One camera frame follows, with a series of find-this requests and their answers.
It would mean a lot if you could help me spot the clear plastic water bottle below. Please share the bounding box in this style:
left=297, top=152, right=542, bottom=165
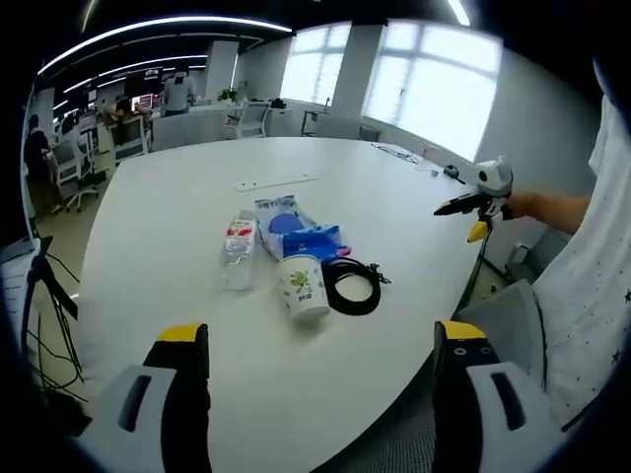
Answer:
left=217, top=209, right=258, bottom=292

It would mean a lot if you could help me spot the black cable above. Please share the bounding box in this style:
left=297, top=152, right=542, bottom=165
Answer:
left=319, top=255, right=393, bottom=315

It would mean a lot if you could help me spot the blue and white plastic bag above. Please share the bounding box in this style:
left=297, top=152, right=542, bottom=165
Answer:
left=253, top=195, right=354, bottom=261

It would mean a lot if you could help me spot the grey chair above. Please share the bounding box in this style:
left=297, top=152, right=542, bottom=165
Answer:
left=453, top=279, right=551, bottom=393

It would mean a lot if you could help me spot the white paper cup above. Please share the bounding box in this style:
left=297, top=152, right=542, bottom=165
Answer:
left=273, top=253, right=331, bottom=325

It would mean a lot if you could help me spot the white table cable cover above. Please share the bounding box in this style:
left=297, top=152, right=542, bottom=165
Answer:
left=235, top=171, right=320, bottom=193

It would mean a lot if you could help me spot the white table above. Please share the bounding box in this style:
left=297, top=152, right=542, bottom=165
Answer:
left=78, top=135, right=487, bottom=473

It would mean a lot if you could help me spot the thin cable on table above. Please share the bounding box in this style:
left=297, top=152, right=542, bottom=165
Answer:
left=370, top=142, right=420, bottom=163

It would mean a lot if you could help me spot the white office chair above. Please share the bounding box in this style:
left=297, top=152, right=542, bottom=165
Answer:
left=51, top=128, right=107, bottom=213
left=225, top=101, right=271, bottom=140
left=111, top=113, right=152, bottom=162

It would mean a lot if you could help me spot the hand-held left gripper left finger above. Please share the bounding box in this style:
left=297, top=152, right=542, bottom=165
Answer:
left=78, top=322, right=214, bottom=473

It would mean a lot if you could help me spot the person in white shirt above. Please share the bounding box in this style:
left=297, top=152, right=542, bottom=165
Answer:
left=529, top=93, right=631, bottom=430

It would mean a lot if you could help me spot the black tripod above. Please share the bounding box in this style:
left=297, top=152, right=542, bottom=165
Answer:
left=19, top=216, right=88, bottom=390

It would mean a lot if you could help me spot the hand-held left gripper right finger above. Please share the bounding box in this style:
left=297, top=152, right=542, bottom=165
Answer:
left=432, top=319, right=556, bottom=473

